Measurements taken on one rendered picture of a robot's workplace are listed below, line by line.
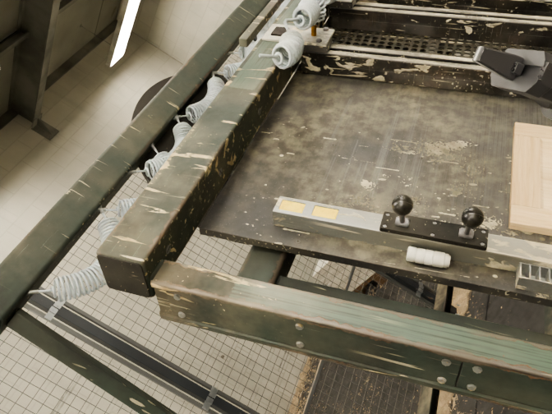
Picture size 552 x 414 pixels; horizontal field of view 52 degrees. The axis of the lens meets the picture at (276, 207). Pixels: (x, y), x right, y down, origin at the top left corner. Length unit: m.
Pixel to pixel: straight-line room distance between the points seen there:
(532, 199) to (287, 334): 0.60
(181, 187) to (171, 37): 7.14
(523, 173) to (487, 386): 0.53
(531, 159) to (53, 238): 1.20
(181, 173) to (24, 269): 0.55
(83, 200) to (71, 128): 5.42
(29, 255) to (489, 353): 1.12
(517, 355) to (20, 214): 5.75
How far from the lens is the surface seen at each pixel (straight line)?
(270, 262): 1.17
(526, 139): 1.47
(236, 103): 1.40
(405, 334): 0.96
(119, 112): 7.43
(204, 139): 1.28
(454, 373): 1.00
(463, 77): 1.64
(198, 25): 7.96
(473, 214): 1.02
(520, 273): 1.12
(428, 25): 1.93
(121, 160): 1.82
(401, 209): 1.02
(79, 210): 1.68
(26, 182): 6.57
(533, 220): 1.25
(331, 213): 1.16
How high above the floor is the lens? 1.84
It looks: 6 degrees down
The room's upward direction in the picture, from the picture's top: 58 degrees counter-clockwise
